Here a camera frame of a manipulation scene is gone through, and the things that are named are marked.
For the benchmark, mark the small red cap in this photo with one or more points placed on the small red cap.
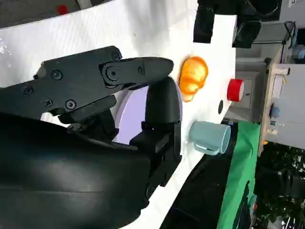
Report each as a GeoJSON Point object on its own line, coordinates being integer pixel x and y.
{"type": "Point", "coordinates": [62, 9]}

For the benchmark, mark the lilac plate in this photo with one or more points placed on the lilac plate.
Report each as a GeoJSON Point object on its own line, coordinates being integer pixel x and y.
{"type": "Point", "coordinates": [133, 114]}

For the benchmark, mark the pale green mug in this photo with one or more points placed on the pale green mug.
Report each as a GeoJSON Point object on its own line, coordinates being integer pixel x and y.
{"type": "Point", "coordinates": [208, 137]}

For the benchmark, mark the green cloth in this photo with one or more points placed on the green cloth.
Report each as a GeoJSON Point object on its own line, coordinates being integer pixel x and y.
{"type": "Point", "coordinates": [240, 167]}

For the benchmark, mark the orange white toy bread roll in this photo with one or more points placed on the orange white toy bread roll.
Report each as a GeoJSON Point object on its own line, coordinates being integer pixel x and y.
{"type": "Point", "coordinates": [193, 77]}

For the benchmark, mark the small blue ball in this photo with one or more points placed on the small blue ball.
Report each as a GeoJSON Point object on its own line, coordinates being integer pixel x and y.
{"type": "Point", "coordinates": [276, 111]}

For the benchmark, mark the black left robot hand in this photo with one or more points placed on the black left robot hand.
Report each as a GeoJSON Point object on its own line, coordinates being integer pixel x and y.
{"type": "Point", "coordinates": [203, 23]}

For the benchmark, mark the beige wooden panel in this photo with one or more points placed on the beige wooden panel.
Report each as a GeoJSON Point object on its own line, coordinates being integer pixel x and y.
{"type": "Point", "coordinates": [274, 90]}

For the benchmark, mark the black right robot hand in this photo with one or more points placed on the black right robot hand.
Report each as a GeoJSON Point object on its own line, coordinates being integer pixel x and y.
{"type": "Point", "coordinates": [59, 167]}

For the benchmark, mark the red cylindrical button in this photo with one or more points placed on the red cylindrical button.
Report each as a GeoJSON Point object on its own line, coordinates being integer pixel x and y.
{"type": "Point", "coordinates": [234, 89]}

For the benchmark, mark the grey cabinet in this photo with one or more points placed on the grey cabinet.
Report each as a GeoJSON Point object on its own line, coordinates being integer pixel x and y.
{"type": "Point", "coordinates": [252, 95]}

